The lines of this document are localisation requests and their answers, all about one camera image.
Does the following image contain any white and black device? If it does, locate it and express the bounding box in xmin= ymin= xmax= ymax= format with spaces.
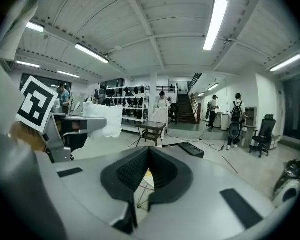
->
xmin=271 ymin=158 xmax=300 ymax=208

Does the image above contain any grey desk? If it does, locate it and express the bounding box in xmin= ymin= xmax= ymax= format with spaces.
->
xmin=239 ymin=123 xmax=259 ymax=149

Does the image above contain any white item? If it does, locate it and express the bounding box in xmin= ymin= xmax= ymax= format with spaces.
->
xmin=82 ymin=101 xmax=124 ymax=139

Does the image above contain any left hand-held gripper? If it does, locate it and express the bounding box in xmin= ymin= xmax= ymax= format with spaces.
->
xmin=15 ymin=75 xmax=108 ymax=164

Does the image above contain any person's white shirt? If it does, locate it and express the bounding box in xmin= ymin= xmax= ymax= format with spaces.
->
xmin=0 ymin=0 xmax=41 ymax=136

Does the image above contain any ceiling fan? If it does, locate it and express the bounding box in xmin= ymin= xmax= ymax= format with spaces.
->
xmin=216 ymin=36 xmax=239 ymax=46

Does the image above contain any black box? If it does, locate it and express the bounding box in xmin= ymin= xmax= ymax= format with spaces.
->
xmin=162 ymin=141 xmax=205 ymax=159

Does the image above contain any wooden staircase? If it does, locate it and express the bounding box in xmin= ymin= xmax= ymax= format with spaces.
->
xmin=176 ymin=93 xmax=201 ymax=125

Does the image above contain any black mezzanine railing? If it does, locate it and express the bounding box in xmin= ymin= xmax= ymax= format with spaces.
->
xmin=188 ymin=72 xmax=203 ymax=94

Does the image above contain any black backpack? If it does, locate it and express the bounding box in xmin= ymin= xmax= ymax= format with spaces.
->
xmin=230 ymin=101 xmax=244 ymax=122

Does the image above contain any small dark table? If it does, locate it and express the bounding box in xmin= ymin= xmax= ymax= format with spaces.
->
xmin=134 ymin=120 xmax=167 ymax=148

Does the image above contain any white cloth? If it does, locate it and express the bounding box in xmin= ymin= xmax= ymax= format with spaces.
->
xmin=149 ymin=107 xmax=169 ymax=129

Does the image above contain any grey storage bin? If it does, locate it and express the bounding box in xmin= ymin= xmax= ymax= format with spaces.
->
xmin=269 ymin=134 xmax=282 ymax=150

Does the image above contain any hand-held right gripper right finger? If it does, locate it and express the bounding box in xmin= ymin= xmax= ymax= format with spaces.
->
xmin=134 ymin=145 xmax=276 ymax=240

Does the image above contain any black rounded case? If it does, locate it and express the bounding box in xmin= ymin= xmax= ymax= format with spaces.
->
xmin=228 ymin=120 xmax=243 ymax=140

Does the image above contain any person's left forearm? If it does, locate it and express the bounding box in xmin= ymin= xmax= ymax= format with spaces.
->
xmin=10 ymin=120 xmax=50 ymax=154

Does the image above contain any white shelf with black items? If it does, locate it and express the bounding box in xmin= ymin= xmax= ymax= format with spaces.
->
xmin=104 ymin=84 xmax=151 ymax=128

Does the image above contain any white cabinet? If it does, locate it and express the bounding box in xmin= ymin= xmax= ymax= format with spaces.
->
xmin=215 ymin=111 xmax=231 ymax=131

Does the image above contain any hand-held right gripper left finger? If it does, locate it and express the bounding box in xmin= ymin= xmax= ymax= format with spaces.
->
xmin=34 ymin=145 xmax=151 ymax=240

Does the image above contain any wooden cubby cabinet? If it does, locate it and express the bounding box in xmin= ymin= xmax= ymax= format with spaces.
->
xmin=244 ymin=106 xmax=258 ymax=126

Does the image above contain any black office chair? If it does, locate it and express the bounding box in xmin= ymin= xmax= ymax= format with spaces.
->
xmin=248 ymin=114 xmax=277 ymax=159
xmin=168 ymin=102 xmax=180 ymax=125

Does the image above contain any black floor cable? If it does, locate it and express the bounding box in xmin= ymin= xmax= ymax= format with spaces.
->
xmin=167 ymin=130 xmax=225 ymax=152

